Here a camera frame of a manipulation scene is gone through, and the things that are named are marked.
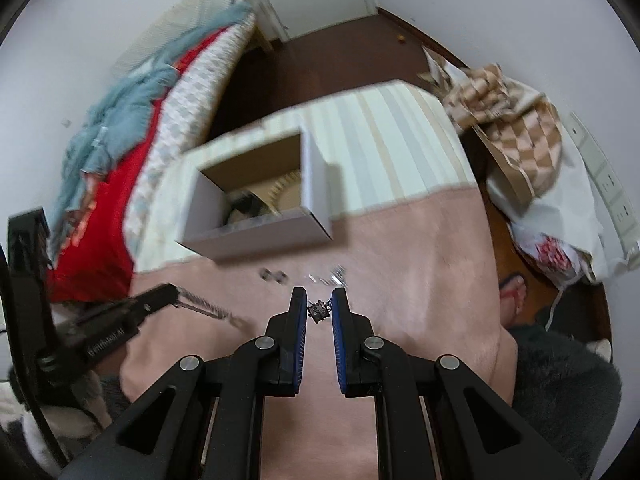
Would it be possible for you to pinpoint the brown checkered cloth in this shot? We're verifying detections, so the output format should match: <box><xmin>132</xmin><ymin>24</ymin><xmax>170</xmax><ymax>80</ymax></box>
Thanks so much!
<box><xmin>417</xmin><ymin>45</ymin><xmax>566</xmax><ymax>206</ymax></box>

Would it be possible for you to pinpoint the silver chain bracelet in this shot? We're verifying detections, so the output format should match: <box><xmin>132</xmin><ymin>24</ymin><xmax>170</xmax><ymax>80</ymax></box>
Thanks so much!
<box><xmin>174</xmin><ymin>286</ymin><xmax>248</xmax><ymax>330</ymax></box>

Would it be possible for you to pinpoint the pink striped blanket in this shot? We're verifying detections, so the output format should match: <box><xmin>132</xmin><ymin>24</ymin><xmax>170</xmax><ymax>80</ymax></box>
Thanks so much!
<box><xmin>119</xmin><ymin>79</ymin><xmax>518</xmax><ymax>480</ymax></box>

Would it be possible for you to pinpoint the white cardboard box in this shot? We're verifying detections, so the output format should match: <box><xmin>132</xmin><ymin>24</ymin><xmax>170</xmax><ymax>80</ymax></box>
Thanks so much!
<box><xmin>176</xmin><ymin>126</ymin><xmax>334</xmax><ymax>262</ymax></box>

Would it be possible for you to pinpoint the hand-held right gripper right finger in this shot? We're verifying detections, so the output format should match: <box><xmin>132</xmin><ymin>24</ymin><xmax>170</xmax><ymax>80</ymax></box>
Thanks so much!
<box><xmin>329</xmin><ymin>287</ymin><xmax>582</xmax><ymax>480</ymax></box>

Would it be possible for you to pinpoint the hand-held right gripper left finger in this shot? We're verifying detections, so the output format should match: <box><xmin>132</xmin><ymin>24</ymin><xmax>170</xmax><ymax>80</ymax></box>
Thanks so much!
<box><xmin>60</xmin><ymin>286</ymin><xmax>307</xmax><ymax>480</ymax></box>

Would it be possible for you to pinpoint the white plastic bag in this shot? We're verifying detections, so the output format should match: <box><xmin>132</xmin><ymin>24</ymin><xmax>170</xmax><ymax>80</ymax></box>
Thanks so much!
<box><xmin>487</xmin><ymin>77</ymin><xmax>640</xmax><ymax>286</ymax></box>

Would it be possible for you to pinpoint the dark jewelry piece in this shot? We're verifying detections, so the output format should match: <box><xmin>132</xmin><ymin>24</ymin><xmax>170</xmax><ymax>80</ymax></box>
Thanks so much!
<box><xmin>222</xmin><ymin>190</ymin><xmax>273</xmax><ymax>226</ymax></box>

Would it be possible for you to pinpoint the person's foot in sandal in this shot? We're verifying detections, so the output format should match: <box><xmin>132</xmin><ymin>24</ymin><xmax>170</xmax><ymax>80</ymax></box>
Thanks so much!
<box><xmin>498</xmin><ymin>272</ymin><xmax>529</xmax><ymax>330</ymax></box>

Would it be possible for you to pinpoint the teal fuzzy blanket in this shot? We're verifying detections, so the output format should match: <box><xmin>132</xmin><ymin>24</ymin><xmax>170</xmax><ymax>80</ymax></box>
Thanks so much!
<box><xmin>47</xmin><ymin>1</ymin><xmax>253</xmax><ymax>226</ymax></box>

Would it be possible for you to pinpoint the white power strip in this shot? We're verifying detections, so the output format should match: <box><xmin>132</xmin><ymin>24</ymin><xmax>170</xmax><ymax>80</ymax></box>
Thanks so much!
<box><xmin>567</xmin><ymin>111</ymin><xmax>640</xmax><ymax>246</ymax></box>

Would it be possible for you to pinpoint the brown paper bag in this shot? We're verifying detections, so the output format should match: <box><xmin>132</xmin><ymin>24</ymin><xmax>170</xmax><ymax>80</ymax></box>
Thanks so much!
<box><xmin>470</xmin><ymin>122</ymin><xmax>538</xmax><ymax>211</ymax></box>

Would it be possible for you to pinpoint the silver jewelry cluster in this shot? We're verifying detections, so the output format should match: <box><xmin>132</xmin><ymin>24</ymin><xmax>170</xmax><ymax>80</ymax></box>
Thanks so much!
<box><xmin>306</xmin><ymin>264</ymin><xmax>349</xmax><ymax>288</ymax></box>

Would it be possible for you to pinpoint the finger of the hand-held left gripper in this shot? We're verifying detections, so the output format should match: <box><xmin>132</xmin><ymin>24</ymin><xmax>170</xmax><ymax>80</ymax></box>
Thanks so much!
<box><xmin>127</xmin><ymin>282</ymin><xmax>180</xmax><ymax>319</ymax></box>

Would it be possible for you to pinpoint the pearl necklace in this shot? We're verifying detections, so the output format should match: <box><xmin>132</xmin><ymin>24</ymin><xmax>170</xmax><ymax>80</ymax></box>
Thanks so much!
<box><xmin>260</xmin><ymin>170</ymin><xmax>304</xmax><ymax>217</ymax></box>

